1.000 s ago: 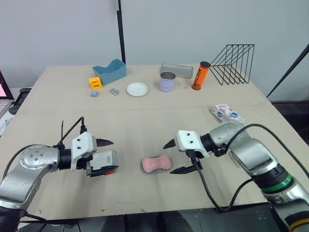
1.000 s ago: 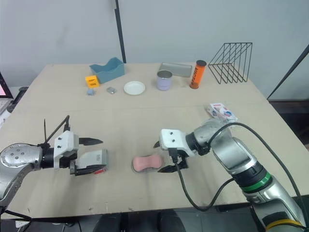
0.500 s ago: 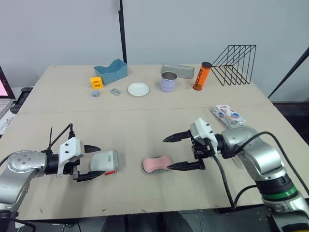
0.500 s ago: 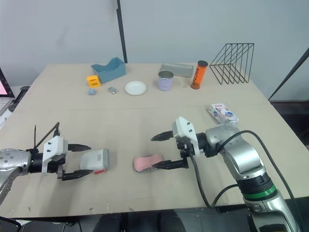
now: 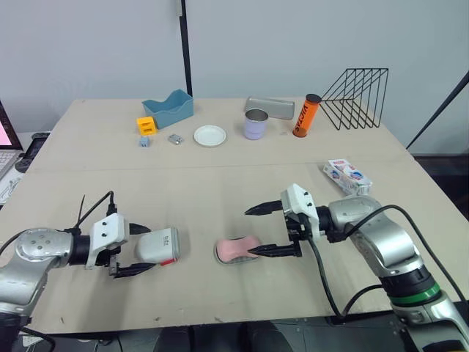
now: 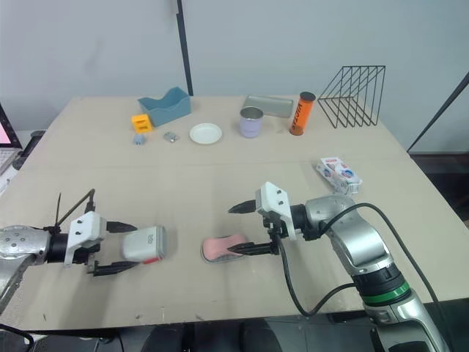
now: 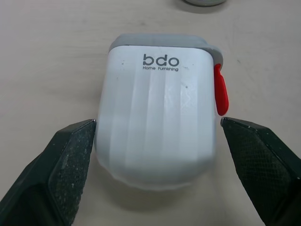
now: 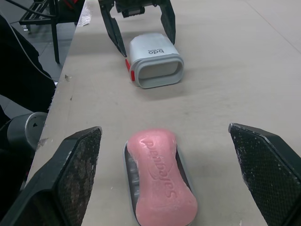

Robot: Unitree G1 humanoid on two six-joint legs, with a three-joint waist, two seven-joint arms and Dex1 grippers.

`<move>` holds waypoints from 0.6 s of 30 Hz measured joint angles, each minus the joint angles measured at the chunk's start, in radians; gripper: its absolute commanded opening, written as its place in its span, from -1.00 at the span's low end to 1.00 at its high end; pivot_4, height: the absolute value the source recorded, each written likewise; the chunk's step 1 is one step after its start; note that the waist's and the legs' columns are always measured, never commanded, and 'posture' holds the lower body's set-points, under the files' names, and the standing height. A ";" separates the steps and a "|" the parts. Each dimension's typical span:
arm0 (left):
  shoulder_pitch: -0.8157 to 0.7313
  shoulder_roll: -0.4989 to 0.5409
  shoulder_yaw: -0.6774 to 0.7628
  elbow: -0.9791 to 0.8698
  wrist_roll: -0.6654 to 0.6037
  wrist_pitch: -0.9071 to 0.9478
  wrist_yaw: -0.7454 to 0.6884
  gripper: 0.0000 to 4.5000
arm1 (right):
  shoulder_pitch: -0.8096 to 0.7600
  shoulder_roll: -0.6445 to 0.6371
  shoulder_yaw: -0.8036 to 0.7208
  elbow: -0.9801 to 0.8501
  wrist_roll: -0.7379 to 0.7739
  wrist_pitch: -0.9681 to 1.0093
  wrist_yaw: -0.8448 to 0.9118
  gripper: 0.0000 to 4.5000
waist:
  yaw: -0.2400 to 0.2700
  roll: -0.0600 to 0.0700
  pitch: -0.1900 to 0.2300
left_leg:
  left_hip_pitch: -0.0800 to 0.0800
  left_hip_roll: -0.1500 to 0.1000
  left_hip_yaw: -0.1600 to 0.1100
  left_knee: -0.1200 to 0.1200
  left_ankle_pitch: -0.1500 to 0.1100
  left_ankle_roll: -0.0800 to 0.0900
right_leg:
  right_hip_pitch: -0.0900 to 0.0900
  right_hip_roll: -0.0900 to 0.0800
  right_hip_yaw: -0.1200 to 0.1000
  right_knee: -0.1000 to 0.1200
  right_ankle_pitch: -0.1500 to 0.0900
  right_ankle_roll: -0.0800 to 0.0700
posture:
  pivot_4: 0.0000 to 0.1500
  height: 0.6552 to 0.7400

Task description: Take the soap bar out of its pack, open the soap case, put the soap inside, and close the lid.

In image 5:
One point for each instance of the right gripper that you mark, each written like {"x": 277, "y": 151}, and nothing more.
{"x": 297, "y": 229}

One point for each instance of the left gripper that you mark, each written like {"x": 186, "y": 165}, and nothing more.
{"x": 110, "y": 256}

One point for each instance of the grey soap case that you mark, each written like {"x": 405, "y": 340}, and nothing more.
{"x": 157, "y": 245}

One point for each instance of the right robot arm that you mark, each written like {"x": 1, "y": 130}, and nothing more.
{"x": 388, "y": 249}

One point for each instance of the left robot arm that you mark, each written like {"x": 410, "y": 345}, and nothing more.
{"x": 33, "y": 253}

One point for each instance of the pink soap bar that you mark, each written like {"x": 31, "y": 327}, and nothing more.
{"x": 234, "y": 247}

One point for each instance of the white soap pack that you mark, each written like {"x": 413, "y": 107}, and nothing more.
{"x": 348, "y": 176}

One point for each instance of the orange tube with black lid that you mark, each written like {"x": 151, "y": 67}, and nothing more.
{"x": 306, "y": 116}

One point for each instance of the lilac metal cup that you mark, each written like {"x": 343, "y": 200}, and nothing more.
{"x": 255, "y": 126}

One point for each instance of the small blue-grey piece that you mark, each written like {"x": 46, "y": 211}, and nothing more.
{"x": 144, "y": 142}

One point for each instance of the white round plate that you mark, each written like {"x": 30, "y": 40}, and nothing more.
{"x": 210, "y": 135}

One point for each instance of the small silver metal piece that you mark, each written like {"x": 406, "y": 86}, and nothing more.
{"x": 175, "y": 139}

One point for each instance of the grey metal tray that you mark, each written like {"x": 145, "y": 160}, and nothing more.
{"x": 273, "y": 106}

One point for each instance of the yellow plastic block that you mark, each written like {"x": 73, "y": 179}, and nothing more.
{"x": 146, "y": 125}

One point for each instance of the blue plastic tray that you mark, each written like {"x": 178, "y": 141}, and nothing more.
{"x": 172, "y": 110}

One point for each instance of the black controller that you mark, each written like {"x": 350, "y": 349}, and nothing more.
{"x": 31, "y": 150}

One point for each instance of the laptop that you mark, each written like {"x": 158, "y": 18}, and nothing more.
{"x": 7, "y": 146}

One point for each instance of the black upright pole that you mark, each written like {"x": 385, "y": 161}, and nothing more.
{"x": 186, "y": 47}

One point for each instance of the black slanted rod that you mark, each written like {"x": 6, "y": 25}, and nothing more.
{"x": 439, "y": 110}

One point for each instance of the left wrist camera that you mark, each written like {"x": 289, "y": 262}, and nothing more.
{"x": 108, "y": 231}

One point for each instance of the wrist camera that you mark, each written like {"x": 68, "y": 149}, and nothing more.
{"x": 298, "y": 207}
{"x": 108, "y": 231}

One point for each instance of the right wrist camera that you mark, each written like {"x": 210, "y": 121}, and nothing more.
{"x": 298, "y": 207}

